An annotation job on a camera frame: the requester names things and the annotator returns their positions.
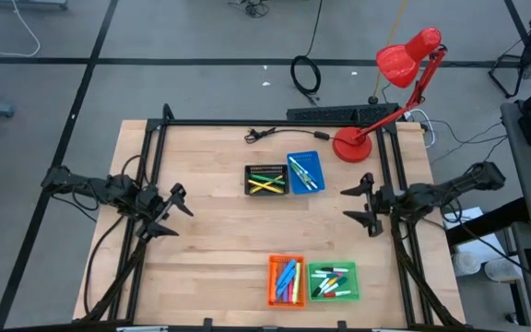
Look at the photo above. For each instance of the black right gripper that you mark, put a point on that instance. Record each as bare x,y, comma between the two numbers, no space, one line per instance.
387,203

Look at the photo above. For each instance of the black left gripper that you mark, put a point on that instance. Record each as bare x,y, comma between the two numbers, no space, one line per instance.
148,203

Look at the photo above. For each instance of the blue plastic basket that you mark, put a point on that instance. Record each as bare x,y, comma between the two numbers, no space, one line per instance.
318,166

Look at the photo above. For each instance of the light blue slim marker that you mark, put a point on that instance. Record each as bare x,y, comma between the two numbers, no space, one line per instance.
309,180

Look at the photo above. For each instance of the light green slim marker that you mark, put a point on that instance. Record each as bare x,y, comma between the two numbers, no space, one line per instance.
300,173

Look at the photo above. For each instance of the white slim marker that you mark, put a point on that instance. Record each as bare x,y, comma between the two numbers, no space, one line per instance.
298,165

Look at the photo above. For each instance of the orange-capped white marker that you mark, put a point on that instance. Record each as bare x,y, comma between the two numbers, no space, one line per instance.
331,282

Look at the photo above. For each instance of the yellow-green highlighter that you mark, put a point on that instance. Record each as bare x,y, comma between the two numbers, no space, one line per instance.
297,283

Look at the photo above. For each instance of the pink highlighter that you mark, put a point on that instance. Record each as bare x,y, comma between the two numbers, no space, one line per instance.
290,292

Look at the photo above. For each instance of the orange highlighter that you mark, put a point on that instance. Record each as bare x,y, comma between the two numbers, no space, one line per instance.
273,281

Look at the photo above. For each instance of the purple highlighter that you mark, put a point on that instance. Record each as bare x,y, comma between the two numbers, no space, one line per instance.
283,296

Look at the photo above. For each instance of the orange plastic basket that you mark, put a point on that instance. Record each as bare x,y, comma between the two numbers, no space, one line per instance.
286,305

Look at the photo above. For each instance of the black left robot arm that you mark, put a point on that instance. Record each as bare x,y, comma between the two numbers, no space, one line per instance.
95,189

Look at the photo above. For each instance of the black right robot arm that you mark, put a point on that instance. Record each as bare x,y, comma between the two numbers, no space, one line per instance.
454,186

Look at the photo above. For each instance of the red desk lamp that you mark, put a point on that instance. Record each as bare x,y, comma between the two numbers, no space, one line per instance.
352,146

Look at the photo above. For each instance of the green plastic basket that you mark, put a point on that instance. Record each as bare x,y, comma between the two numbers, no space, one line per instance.
354,286

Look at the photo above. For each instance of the black perforated tray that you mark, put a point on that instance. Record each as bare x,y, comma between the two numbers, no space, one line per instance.
339,113

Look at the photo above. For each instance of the black plastic basket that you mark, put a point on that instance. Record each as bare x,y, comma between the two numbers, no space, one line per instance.
270,169

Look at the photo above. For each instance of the white paper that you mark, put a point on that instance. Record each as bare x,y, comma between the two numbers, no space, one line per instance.
473,244

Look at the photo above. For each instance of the clear plastic cup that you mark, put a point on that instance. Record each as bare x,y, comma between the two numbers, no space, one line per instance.
500,270
466,264

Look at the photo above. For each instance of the black desk beam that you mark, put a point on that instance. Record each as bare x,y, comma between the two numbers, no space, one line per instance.
487,221

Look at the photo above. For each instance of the grey cart base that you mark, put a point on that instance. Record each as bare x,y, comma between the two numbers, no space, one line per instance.
26,3

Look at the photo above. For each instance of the black aluminium table frame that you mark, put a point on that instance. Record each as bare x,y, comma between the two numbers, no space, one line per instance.
265,122

